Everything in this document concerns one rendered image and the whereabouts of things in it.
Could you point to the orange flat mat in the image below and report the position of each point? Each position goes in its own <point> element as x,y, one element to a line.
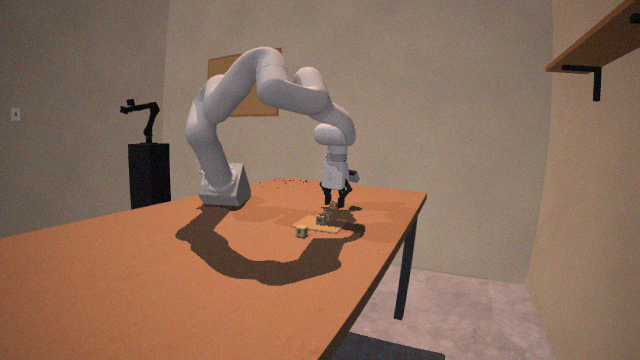
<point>332,226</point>

